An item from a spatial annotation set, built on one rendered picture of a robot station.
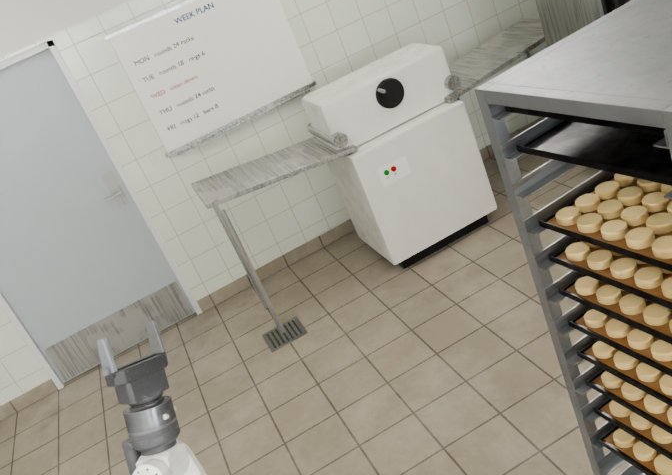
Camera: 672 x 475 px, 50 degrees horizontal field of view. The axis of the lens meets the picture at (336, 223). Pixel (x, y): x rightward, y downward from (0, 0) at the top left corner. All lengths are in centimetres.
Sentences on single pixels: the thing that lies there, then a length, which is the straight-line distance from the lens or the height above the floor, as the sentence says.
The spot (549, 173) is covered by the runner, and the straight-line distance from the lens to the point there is 159.
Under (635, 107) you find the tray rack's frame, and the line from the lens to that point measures 118.
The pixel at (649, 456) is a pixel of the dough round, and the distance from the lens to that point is 190.
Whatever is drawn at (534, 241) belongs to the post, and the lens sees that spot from 161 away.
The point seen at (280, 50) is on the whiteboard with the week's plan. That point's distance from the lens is 497.
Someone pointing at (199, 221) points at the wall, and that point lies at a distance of 506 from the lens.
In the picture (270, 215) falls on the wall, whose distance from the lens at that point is 516.
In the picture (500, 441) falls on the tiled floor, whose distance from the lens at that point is 328.
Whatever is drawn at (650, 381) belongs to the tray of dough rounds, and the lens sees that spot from 169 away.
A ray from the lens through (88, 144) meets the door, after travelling 490.
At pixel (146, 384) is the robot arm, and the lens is 135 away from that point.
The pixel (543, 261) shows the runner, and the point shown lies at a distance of 164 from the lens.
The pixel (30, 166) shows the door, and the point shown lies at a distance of 493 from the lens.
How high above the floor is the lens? 227
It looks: 24 degrees down
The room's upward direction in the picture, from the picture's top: 23 degrees counter-clockwise
